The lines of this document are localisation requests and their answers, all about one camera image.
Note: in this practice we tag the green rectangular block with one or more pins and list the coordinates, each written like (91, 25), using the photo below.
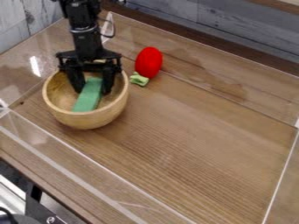
(89, 96)

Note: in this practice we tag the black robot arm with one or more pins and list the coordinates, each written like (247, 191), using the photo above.
(81, 13)

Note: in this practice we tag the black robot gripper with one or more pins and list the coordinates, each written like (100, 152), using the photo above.
(89, 57)

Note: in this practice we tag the red plush strawberry toy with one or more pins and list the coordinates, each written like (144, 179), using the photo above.
(148, 62)

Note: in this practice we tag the black table leg bracket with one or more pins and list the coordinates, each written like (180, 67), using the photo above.
(36, 210)

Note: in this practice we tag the brown wooden bowl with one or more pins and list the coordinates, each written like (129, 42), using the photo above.
(58, 96)

